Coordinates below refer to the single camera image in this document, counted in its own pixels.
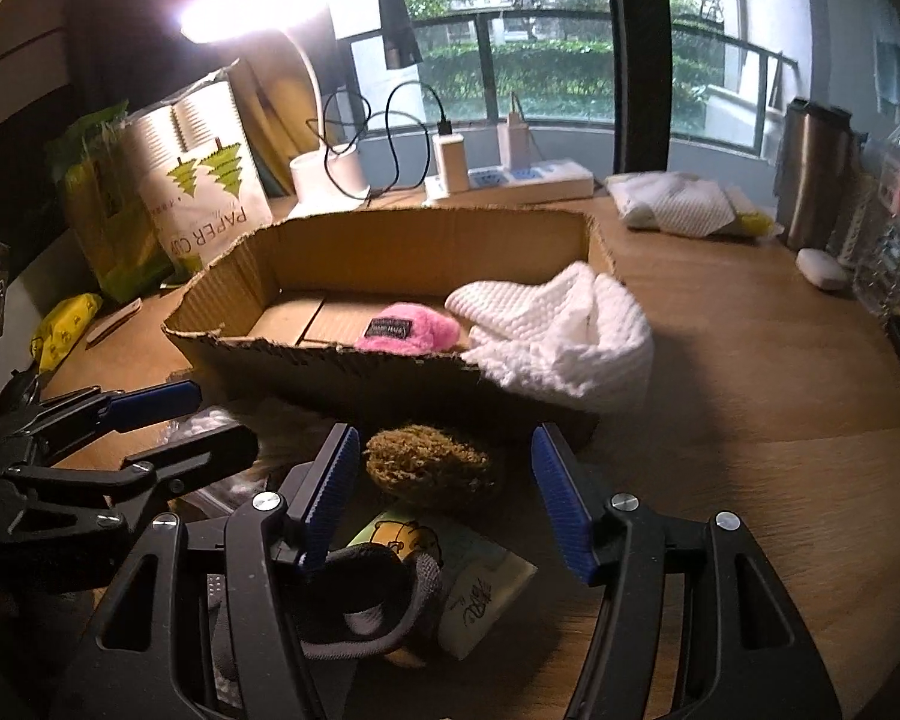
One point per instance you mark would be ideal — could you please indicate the black window frame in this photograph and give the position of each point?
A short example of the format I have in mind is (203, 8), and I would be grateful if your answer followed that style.
(637, 52)

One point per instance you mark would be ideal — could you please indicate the white folding knife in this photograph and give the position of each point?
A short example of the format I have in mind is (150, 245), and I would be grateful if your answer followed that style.
(112, 322)

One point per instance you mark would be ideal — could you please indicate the small white charger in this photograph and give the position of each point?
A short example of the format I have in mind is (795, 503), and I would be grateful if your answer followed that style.
(514, 142)

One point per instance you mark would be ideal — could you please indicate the steel thermos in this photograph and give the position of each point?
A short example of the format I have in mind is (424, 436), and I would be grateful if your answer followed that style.
(817, 180)

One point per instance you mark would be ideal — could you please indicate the cardboard box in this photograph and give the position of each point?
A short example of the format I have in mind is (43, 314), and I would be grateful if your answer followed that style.
(420, 247)

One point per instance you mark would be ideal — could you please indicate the white earbud case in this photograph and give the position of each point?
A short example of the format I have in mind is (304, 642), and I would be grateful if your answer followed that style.
(821, 268)

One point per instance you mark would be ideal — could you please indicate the white waffle towel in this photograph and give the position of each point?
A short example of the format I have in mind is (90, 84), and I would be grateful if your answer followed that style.
(562, 330)

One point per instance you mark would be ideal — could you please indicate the mustard curtain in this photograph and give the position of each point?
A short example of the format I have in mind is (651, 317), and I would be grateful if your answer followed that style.
(277, 120)

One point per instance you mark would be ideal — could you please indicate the pink plush pad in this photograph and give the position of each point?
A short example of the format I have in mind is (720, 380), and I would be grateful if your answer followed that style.
(412, 326)

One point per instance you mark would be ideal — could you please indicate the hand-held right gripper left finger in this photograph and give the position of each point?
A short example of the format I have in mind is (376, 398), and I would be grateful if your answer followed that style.
(334, 495)

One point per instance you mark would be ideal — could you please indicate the clear water bottle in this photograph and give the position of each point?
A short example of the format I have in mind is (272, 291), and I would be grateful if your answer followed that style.
(892, 225)

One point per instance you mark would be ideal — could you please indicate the bag of white cloths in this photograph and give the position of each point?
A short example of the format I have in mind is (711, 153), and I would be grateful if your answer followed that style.
(682, 202)

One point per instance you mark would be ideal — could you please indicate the white desk lamp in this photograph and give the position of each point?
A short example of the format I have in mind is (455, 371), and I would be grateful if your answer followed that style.
(330, 172)

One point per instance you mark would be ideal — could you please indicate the yellow packet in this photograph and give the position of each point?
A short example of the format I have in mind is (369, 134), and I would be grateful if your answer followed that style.
(64, 326)

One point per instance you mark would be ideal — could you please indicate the brown loofah sponge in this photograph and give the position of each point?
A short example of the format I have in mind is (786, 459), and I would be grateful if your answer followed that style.
(431, 469)

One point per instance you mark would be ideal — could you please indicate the green paper cup pack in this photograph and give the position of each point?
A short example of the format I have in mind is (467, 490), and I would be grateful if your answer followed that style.
(105, 202)

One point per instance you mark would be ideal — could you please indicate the dark hanging cloth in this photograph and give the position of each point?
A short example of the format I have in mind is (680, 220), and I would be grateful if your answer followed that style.
(399, 22)

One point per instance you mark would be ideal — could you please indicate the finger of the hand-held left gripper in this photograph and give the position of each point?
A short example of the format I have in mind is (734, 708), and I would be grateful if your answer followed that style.
(195, 457)
(154, 399)

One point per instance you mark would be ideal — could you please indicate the large white charger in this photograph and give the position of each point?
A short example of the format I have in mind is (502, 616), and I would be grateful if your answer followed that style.
(450, 161)

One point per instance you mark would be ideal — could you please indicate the white power strip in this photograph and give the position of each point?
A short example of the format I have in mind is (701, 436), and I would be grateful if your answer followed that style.
(540, 180)

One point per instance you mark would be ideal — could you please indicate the grey knit glove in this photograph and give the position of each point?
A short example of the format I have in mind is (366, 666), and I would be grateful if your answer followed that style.
(375, 577)

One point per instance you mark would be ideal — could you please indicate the black balcony railing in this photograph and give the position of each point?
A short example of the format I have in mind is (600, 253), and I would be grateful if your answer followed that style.
(487, 75)

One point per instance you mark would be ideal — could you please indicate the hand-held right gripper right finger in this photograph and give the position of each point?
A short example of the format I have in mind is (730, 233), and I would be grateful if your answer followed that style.
(562, 510)

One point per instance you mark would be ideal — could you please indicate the white paper cup pack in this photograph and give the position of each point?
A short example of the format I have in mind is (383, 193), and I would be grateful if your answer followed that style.
(202, 165)

